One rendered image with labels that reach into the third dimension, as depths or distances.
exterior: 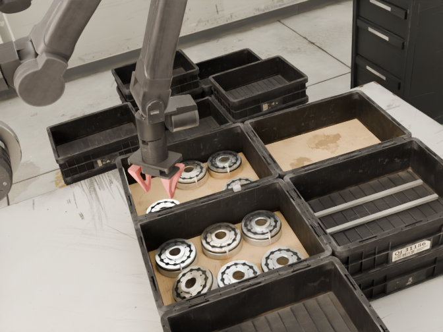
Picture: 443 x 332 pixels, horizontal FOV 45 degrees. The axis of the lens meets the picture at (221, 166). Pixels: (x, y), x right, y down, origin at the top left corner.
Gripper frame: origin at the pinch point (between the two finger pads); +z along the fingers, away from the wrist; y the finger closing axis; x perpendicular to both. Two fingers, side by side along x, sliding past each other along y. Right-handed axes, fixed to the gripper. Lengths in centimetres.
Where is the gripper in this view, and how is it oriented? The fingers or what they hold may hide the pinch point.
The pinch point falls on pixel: (159, 191)
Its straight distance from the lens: 119.7
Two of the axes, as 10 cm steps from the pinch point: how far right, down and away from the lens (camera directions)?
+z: 0.5, 8.4, 5.4
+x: -4.5, 5.1, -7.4
